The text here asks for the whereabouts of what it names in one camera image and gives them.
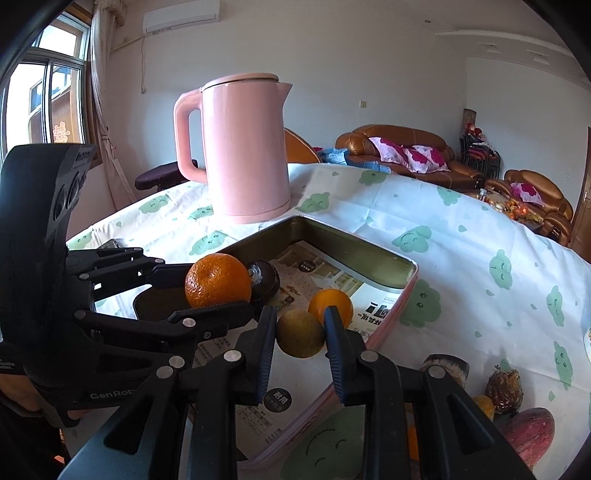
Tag large wrinkled orange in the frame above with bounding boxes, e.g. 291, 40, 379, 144
184, 253, 252, 309

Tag small yellow-green fruit front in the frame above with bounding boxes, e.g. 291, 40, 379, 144
276, 310, 325, 359

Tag striped cylinder jar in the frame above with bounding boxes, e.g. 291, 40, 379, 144
420, 354, 470, 388

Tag dark brown round fruit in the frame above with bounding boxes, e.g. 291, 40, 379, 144
246, 260, 280, 304

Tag smooth orange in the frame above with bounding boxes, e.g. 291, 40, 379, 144
308, 289, 353, 329

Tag small yellow fruit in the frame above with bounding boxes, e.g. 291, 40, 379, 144
473, 395, 495, 421

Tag dark dried spiky fruit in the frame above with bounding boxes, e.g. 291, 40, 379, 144
485, 366, 524, 415

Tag purple round passion fruit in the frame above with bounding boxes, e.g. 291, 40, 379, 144
499, 407, 555, 470

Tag person left hand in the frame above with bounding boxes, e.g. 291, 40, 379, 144
1, 374, 90, 427

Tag dark purple stool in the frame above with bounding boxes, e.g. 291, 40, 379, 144
134, 161, 187, 191

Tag pink metal tin box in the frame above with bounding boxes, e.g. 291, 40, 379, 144
133, 216, 419, 470

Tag white tablecloth green clouds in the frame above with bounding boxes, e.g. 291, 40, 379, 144
68, 164, 590, 479

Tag pink electric kettle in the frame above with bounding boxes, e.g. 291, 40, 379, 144
173, 73, 291, 223

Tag orange leather chair back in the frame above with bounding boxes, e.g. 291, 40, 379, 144
284, 128, 321, 164

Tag wooden coffee table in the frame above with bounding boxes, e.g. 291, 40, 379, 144
467, 188, 543, 232

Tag blue clothing pile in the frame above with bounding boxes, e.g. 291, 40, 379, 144
317, 148, 392, 174

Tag pink floral cushion right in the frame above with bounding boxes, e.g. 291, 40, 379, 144
404, 145, 450, 174

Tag pink floral cushion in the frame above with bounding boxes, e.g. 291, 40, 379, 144
370, 137, 415, 172
404, 145, 450, 174

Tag pink floral cushion left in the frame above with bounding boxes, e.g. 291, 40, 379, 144
370, 137, 415, 172

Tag brown leather long sofa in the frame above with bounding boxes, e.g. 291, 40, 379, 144
335, 124, 484, 192

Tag pink cushion on armchair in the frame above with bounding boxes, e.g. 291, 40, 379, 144
510, 182, 544, 206

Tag brown leather armchair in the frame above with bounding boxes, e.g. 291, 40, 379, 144
484, 169, 574, 246

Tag stacked dark chairs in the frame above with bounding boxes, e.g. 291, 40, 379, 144
460, 123, 502, 179

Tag brown wooden door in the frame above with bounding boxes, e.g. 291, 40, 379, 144
569, 129, 591, 262

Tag white air conditioner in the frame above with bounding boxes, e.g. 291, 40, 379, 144
142, 0, 221, 36

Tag window with frame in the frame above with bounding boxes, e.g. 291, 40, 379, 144
1, 3, 92, 156

